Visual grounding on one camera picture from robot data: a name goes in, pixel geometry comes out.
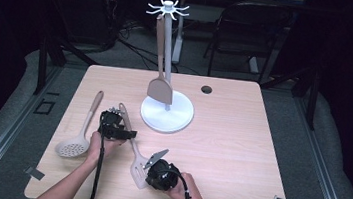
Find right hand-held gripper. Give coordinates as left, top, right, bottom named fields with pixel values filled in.
left=140, top=145, right=184, bottom=193

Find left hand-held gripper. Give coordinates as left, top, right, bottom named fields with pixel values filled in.
left=96, top=105, right=140, bottom=143

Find beige slotted spatula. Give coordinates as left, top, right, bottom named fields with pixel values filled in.
left=109, top=102, right=160, bottom=191

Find beige skimmer spoon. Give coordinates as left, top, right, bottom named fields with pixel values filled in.
left=53, top=85, right=105, bottom=162

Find white utensil rack stand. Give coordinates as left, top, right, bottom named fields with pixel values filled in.
left=132, top=0, right=207, bottom=137

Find brown solid spatula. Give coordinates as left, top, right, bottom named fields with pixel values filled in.
left=145, top=14, right=184, bottom=106

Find person's left hand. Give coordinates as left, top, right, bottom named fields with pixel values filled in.
left=85, top=130, right=127, bottom=168

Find person's right hand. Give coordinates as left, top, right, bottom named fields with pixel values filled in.
left=166, top=170, right=206, bottom=199

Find black tape square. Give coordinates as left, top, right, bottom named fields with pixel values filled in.
left=33, top=98, right=57, bottom=117

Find black folding chair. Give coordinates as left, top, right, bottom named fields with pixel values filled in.
left=200, top=0, right=294, bottom=88

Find right hand-held gripper black cable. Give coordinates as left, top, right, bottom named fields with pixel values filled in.
left=152, top=167, right=202, bottom=199

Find hand-held gripper black cable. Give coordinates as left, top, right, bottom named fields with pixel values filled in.
left=152, top=167, right=202, bottom=199
left=87, top=133, right=108, bottom=199

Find left hand-held gripper black cable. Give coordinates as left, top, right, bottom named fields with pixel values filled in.
left=87, top=133, right=108, bottom=199

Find black floor cables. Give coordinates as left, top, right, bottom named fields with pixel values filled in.
left=113, top=19, right=207, bottom=77

